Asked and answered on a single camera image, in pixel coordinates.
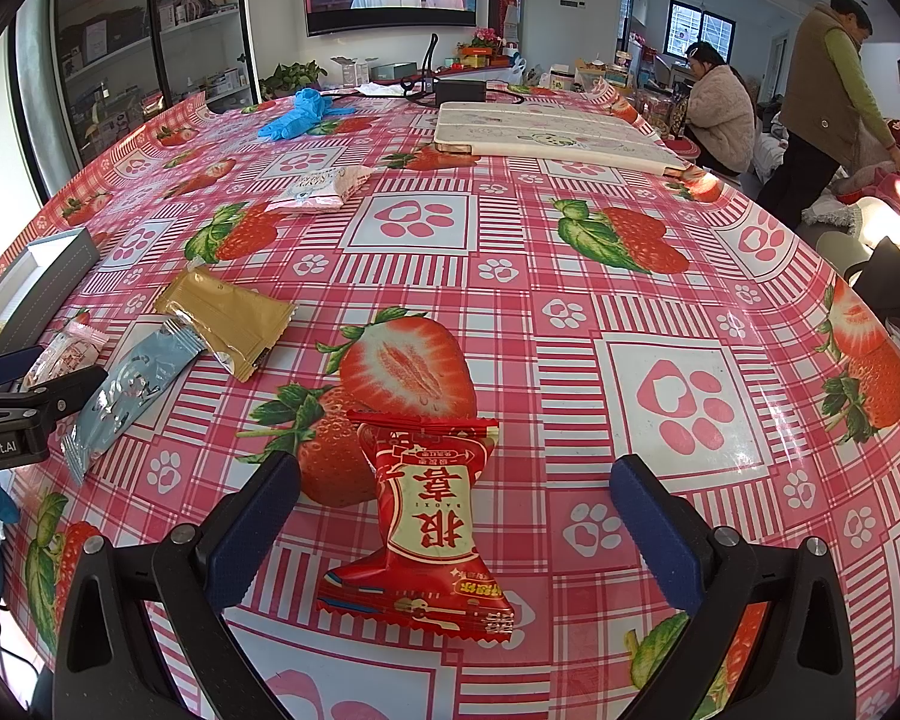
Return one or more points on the window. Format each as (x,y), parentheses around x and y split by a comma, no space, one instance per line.
(701,30)

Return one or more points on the glass display cabinet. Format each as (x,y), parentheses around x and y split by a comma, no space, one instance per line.
(127,52)

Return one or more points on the red snack packet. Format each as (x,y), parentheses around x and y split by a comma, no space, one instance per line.
(427,525)

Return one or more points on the black power adapter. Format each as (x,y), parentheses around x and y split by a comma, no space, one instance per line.
(461,90)

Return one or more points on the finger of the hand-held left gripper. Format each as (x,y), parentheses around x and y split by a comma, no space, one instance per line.
(71,390)
(4,370)

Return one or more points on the white pink snack packet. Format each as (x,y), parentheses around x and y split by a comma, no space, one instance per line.
(315,191)

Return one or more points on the black bag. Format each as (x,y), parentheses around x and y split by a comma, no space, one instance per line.
(889,277)

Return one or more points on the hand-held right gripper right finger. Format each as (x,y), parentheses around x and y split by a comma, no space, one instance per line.
(656,540)

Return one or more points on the white tissue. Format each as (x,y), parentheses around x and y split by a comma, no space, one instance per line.
(379,90)

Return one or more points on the blue disposable gloves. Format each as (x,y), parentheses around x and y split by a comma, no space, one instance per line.
(300,116)

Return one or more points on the grey box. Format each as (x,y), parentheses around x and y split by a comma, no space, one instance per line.
(52,277)

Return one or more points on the light blue snack packet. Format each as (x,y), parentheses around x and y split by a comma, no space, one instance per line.
(131,390)

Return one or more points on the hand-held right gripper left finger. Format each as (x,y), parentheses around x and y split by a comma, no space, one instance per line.
(251,532)

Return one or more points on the pink strawberry print tablecloth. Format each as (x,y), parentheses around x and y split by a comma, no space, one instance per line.
(540,270)

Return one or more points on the gold snack packet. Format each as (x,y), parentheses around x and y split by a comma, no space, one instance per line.
(225,315)

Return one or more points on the small pink candy packet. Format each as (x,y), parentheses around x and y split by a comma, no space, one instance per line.
(64,352)

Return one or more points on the green potted plant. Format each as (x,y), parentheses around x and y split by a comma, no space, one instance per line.
(292,81)

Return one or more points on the white cartoon tablet case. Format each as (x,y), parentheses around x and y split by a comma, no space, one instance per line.
(555,135)

